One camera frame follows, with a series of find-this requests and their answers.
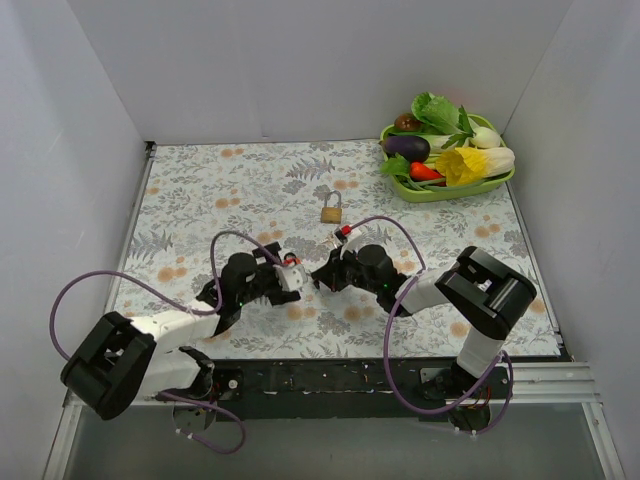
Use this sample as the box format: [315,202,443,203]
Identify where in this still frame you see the white toy radish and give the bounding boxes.
[470,126,501,149]

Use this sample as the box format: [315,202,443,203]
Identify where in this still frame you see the orange black padlock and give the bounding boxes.
[283,252,301,267]

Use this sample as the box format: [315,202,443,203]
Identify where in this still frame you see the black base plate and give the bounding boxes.
[199,356,511,421]

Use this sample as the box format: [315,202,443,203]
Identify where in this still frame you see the purple toy eggplant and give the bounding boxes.
[381,136,431,162]

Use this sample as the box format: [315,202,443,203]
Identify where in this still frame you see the green plastic tray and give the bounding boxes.
[379,113,516,203]

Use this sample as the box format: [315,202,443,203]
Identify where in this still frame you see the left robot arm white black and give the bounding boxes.
[61,243,307,420]

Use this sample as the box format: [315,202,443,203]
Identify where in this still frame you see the floral patterned mat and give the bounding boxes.
[114,140,536,359]

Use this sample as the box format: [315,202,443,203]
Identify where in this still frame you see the brown toy mushroom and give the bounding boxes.
[394,113,423,132]

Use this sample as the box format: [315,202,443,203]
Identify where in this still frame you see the silver keys on ring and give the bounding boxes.
[321,235,335,248]

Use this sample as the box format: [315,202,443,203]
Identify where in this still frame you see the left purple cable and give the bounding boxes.
[49,230,291,455]

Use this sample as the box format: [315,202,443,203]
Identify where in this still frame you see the red toy pepper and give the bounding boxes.
[409,162,445,182]

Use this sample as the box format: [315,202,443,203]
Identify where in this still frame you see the brass padlock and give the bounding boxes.
[320,190,342,225]

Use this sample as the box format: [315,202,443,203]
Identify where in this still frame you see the green toy lettuce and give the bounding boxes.
[411,92,474,137]

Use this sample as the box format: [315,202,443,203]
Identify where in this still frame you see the yellow toy cabbage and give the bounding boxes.
[435,147,515,187]

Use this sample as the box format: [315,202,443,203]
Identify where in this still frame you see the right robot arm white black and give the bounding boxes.
[311,245,537,398]

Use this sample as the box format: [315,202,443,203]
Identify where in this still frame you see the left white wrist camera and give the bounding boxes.
[274,264,307,292]

